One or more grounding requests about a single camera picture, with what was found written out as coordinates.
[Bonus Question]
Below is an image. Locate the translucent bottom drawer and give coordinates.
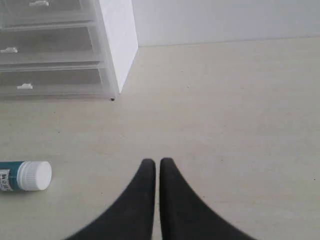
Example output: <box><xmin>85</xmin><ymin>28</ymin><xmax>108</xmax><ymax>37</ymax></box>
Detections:
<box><xmin>0</xmin><ymin>68</ymin><xmax>115</xmax><ymax>97</ymax></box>

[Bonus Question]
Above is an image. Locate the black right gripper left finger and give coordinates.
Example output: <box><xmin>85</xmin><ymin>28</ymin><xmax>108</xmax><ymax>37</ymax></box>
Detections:
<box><xmin>68</xmin><ymin>158</ymin><xmax>156</xmax><ymax>240</ymax></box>

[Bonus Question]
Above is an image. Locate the white plastic drawer cabinet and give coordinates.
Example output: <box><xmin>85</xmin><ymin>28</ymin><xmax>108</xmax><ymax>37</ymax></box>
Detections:
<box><xmin>0</xmin><ymin>0</ymin><xmax>138</xmax><ymax>99</ymax></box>

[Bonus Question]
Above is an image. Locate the translucent top drawer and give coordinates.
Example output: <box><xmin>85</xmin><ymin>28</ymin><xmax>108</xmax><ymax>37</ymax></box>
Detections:
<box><xmin>0</xmin><ymin>0</ymin><xmax>95</xmax><ymax>27</ymax></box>

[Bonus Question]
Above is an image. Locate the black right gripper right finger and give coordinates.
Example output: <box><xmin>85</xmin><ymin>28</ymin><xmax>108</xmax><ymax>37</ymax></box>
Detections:
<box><xmin>159</xmin><ymin>157</ymin><xmax>253</xmax><ymax>240</ymax></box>

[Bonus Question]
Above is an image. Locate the teal label pill bottle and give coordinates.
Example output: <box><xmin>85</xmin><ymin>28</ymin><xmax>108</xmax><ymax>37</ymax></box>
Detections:
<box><xmin>0</xmin><ymin>161</ymin><xmax>52</xmax><ymax>192</ymax></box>

